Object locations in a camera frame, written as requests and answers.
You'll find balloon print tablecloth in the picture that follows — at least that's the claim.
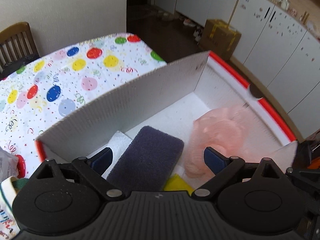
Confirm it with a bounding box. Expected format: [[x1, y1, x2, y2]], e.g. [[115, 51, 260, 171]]
[[1, 33, 165, 178]]

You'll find purple green sponge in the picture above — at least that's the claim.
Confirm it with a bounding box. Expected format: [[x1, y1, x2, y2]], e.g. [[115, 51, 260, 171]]
[[106, 126, 184, 195]]

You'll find wooden chair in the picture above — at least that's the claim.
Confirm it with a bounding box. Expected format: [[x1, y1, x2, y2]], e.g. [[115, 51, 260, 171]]
[[1, 22, 40, 80]]

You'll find clear plastic bag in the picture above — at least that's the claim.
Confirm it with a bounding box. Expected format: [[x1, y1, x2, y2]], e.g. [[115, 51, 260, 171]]
[[0, 148, 18, 182]]

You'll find red white storage box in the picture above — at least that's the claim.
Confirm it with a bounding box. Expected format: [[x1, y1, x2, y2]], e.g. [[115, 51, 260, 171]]
[[35, 50, 299, 170]]

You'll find white paper napkin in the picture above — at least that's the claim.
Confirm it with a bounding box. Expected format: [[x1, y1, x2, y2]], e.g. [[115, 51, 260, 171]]
[[102, 131, 132, 179]]

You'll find white wooden cabinet unit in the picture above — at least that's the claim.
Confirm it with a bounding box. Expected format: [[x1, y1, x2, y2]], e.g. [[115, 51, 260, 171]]
[[155, 0, 319, 139]]

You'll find Christmas print fabric bag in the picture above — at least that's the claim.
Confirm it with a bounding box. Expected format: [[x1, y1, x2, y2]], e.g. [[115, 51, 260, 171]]
[[0, 176, 28, 239]]

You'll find pink mesh bath pouf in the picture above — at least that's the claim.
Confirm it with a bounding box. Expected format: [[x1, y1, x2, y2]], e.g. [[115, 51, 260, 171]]
[[183, 106, 253, 178]]

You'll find yellow cloth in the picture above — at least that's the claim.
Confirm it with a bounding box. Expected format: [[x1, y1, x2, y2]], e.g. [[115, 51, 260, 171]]
[[163, 174, 194, 196]]

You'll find brown cardboard box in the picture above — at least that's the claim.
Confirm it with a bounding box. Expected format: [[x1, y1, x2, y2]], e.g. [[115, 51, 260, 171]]
[[199, 19, 241, 61]]

